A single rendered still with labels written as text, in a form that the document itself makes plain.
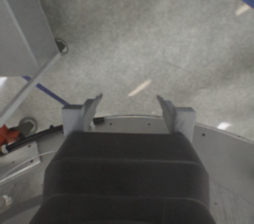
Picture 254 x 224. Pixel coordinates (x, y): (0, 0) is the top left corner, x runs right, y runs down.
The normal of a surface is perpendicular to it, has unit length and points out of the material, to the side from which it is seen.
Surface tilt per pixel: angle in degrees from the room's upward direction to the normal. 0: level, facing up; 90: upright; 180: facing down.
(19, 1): 0
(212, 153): 90
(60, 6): 0
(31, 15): 0
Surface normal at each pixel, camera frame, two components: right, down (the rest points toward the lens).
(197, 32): -0.15, 0.65
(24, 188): -0.15, -0.76
